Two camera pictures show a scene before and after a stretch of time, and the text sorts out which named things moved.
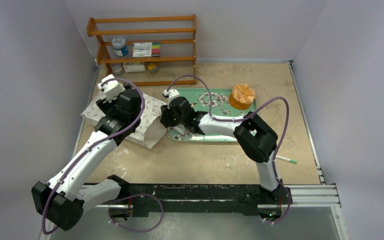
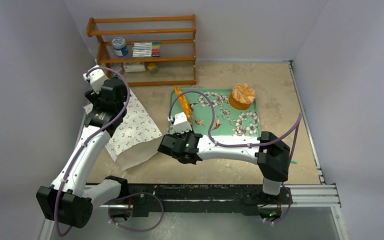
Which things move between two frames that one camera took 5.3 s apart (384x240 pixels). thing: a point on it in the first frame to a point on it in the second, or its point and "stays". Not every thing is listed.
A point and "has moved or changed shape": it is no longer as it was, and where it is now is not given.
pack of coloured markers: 146,49 stays
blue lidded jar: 119,44 stays
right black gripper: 166,118 to 167,144
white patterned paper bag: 150,132 has moved or changed shape
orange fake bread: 241,97 stays
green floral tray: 221,109 stays
